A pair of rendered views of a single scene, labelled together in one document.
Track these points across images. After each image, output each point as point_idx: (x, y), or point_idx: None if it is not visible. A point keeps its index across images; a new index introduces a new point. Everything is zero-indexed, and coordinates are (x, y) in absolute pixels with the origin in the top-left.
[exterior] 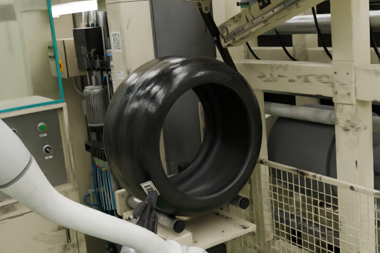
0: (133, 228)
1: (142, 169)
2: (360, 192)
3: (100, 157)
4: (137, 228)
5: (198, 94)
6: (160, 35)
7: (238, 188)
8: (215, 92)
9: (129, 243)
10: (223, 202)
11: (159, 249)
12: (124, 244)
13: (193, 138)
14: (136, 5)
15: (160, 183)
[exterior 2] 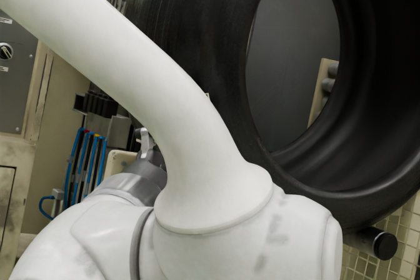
0: (160, 55)
1: (198, 60)
2: None
3: (100, 109)
4: (172, 63)
5: (342, 9)
6: None
7: (386, 204)
8: (377, 17)
9: (136, 89)
10: (344, 220)
11: (215, 146)
12: (119, 92)
13: (285, 140)
14: None
15: (228, 109)
